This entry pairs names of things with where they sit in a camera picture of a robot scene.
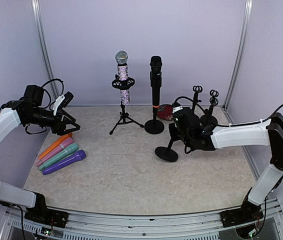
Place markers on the red patterned coaster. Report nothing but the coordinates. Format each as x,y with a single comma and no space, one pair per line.
164,112

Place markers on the black microphone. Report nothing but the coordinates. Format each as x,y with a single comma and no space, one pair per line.
156,79

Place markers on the aluminium corner frame post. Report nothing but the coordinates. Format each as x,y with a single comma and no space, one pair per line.
239,54

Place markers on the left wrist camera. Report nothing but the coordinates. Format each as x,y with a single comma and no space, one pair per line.
61,102

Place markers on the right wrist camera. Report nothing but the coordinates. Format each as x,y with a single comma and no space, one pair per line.
179,111

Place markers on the left aluminium frame post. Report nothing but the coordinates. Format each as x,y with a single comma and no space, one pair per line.
41,37

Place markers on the black tripod microphone stand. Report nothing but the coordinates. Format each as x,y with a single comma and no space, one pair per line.
124,85

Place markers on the purple microphone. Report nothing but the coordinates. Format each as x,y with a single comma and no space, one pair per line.
75,157

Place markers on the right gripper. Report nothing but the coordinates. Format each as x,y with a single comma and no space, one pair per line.
174,137

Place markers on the black desk stand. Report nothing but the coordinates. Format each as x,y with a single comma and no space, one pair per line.
195,102

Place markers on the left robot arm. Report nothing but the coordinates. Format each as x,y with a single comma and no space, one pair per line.
24,112

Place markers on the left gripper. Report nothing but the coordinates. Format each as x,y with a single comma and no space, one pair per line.
58,125

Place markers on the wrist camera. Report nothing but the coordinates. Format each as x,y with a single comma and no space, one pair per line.
179,111
61,102

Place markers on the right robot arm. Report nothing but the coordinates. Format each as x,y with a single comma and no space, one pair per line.
187,128

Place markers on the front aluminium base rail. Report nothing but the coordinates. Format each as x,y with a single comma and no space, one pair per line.
82,225

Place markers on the pink microphone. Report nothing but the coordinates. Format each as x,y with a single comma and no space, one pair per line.
55,151

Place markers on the teal microphone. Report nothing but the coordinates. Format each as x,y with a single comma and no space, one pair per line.
69,150

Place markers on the glitter microphone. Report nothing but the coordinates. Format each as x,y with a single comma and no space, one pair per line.
121,58

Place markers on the orange microphone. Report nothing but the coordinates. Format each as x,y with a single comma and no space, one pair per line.
55,144

